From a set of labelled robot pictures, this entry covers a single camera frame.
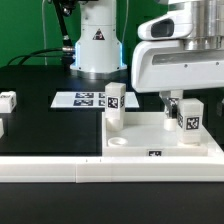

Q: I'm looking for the black cable bundle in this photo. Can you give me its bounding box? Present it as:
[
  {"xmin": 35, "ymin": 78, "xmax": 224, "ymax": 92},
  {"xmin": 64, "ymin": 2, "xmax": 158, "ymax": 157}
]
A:
[{"xmin": 6, "ymin": 48, "xmax": 73, "ymax": 67}]

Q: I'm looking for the white L-shaped obstacle fence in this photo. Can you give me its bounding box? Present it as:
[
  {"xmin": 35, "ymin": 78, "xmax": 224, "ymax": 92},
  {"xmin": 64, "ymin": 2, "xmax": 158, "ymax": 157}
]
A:
[{"xmin": 0, "ymin": 118, "xmax": 224, "ymax": 184}]

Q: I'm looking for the white marker plate with tags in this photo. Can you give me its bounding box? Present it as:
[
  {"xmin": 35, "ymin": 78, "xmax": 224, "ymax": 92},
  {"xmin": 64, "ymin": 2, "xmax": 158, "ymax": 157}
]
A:
[{"xmin": 50, "ymin": 91, "xmax": 140, "ymax": 109}]

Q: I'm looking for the white block at left edge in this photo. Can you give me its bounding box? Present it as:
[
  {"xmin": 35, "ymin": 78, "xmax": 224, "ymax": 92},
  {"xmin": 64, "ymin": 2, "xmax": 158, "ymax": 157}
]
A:
[{"xmin": 0, "ymin": 118, "xmax": 4, "ymax": 139}]

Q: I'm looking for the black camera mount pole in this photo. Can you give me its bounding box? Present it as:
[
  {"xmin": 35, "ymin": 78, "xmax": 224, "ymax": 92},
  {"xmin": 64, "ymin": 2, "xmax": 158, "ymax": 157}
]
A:
[{"xmin": 48, "ymin": 0, "xmax": 78, "ymax": 70}]

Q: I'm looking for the white square table top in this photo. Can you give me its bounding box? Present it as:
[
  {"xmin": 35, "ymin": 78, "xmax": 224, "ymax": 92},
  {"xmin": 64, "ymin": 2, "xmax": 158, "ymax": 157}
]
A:
[{"xmin": 102, "ymin": 112, "xmax": 208, "ymax": 157}]

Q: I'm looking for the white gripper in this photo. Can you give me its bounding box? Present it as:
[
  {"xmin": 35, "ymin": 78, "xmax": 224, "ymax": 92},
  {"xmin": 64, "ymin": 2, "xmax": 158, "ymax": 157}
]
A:
[{"xmin": 131, "ymin": 40, "xmax": 224, "ymax": 119}]

